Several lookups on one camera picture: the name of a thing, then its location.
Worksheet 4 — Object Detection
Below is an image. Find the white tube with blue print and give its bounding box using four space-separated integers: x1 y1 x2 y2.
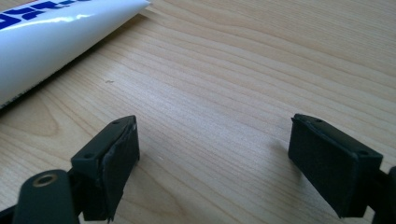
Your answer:
0 0 152 108

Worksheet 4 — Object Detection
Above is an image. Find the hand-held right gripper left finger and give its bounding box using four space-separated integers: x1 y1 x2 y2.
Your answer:
70 115 141 222

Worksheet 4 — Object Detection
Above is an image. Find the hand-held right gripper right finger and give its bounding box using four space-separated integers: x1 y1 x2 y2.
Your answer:
288 113 384 218

